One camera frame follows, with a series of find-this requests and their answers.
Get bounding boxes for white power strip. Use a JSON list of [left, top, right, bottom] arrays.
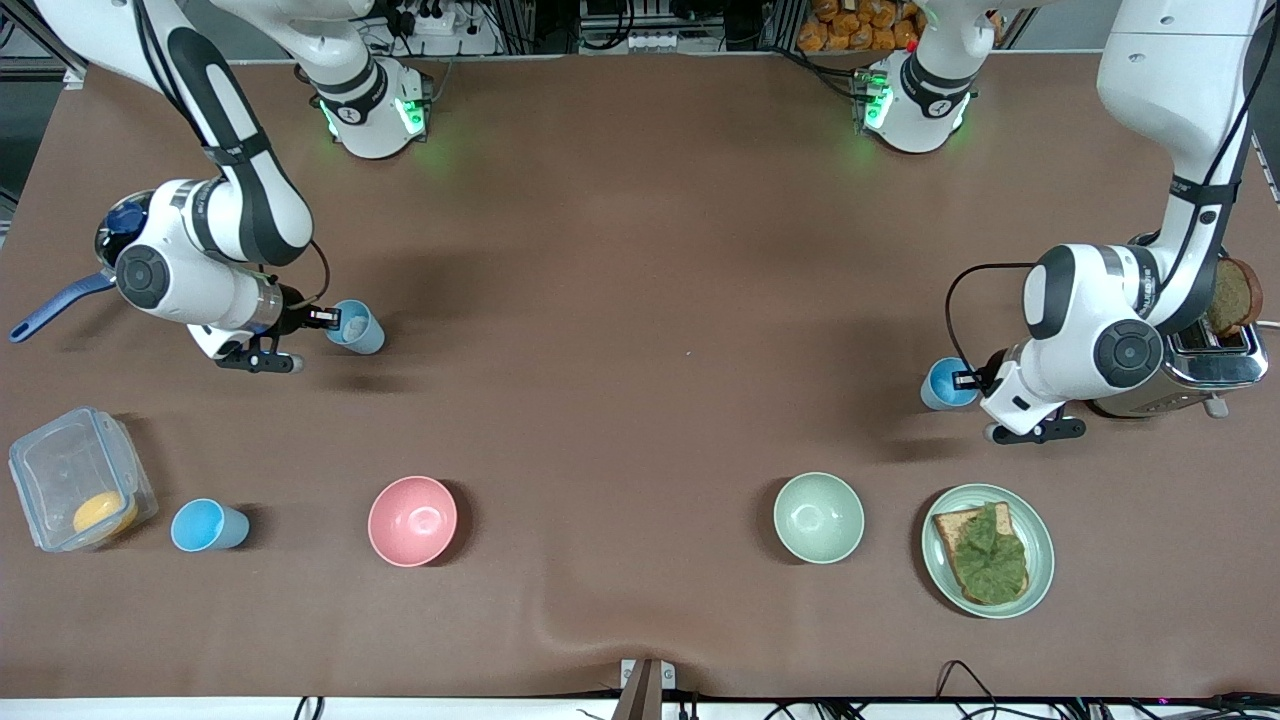
[[395, 0, 457, 37]]

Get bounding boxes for pink bowl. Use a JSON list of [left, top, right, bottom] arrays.
[[367, 476, 459, 568]]

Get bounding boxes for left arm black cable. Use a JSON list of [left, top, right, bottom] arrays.
[[945, 262, 1038, 369]]

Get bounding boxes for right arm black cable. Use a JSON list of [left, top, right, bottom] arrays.
[[270, 240, 332, 311]]

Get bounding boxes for clear plastic lidded container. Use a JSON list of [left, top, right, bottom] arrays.
[[8, 406, 159, 553]]

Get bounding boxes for blue plastic cup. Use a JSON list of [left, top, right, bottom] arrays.
[[170, 498, 251, 553], [326, 299, 387, 356], [920, 357, 983, 412]]

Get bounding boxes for bag of orange buns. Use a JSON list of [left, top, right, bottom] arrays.
[[797, 0, 923, 54]]

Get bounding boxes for beige chrome toaster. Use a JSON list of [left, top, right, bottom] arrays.
[[1088, 233, 1270, 420]]

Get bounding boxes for orange round food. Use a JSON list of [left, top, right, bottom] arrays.
[[72, 490, 138, 536]]

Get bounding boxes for brown bread slice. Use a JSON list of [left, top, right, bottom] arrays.
[[932, 502, 1031, 607], [1205, 257, 1264, 338]]

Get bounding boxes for black pan blue handle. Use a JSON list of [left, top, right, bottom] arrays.
[[8, 188, 153, 344]]

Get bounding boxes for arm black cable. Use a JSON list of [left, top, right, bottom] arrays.
[[945, 262, 1038, 369], [270, 240, 332, 311]]

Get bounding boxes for black looped floor cable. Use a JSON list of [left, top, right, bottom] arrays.
[[934, 659, 1003, 706]]

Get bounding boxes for pale green bowl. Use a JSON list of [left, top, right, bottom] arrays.
[[773, 472, 866, 565]]

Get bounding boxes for pale green plate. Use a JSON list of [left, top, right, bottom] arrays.
[[921, 484, 1055, 620]]

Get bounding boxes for metal table bracket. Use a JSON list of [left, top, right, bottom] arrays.
[[619, 657, 677, 720]]

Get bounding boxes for green lettuce leaf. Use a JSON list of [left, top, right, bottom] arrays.
[[950, 503, 1029, 604]]

